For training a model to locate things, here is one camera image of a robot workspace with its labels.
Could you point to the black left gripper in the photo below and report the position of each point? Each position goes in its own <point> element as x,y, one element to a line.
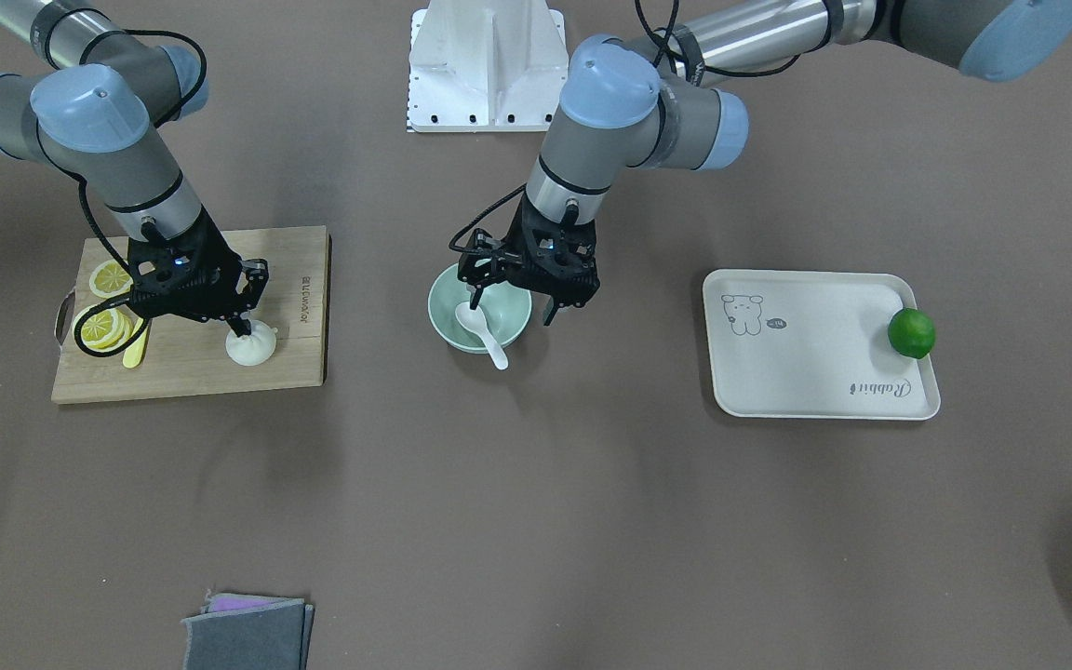
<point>519,244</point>

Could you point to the wooden cutting board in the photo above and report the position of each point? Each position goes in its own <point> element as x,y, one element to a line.
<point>188,358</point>

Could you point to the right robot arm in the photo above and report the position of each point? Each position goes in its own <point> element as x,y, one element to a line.
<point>96,117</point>

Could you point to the mint green bowl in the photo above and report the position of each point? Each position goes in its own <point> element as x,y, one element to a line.
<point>506,307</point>

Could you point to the grey folded cloth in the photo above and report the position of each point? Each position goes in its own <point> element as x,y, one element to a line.
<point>239,631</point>

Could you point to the yellow plastic knife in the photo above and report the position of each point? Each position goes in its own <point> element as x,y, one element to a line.
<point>135,353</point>

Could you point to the green lime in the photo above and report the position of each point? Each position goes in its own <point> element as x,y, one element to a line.
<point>911,333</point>

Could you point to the white ceramic spoon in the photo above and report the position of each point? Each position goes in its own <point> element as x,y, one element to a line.
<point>474,320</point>

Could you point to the lemon slice near handle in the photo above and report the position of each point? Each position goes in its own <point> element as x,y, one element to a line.
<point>109,279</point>

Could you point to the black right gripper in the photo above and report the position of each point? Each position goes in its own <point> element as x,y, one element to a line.
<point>213,251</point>

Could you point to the lemon slice stack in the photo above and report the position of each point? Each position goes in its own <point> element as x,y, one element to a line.
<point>105,331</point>

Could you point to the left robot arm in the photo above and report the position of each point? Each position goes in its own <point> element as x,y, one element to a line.
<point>653,102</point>

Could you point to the white steamed bun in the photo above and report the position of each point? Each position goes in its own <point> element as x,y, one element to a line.
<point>252,349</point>

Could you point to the cream rabbit tray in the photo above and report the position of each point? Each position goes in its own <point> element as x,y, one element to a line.
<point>813,344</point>

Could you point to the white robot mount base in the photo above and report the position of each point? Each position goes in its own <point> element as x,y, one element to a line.
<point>485,66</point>

